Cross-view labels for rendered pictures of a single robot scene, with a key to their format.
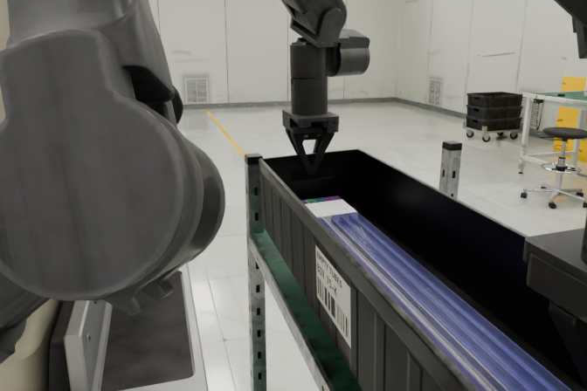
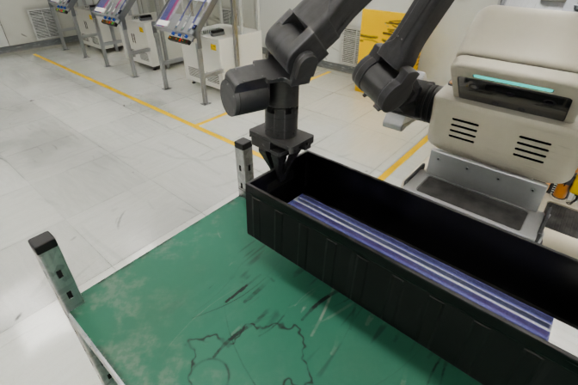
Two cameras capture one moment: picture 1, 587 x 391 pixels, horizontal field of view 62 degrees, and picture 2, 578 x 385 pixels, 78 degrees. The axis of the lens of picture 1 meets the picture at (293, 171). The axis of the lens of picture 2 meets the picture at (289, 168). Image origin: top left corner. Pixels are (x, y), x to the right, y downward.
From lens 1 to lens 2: 88 cm
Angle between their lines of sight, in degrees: 123
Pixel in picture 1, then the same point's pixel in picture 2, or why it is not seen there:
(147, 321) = (469, 200)
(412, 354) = (340, 171)
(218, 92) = not seen: outside the picture
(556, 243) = (304, 135)
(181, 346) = (439, 197)
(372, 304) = (368, 182)
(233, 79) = not seen: outside the picture
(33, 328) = (431, 136)
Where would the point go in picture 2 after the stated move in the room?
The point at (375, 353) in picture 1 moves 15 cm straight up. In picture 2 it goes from (363, 199) to (372, 127)
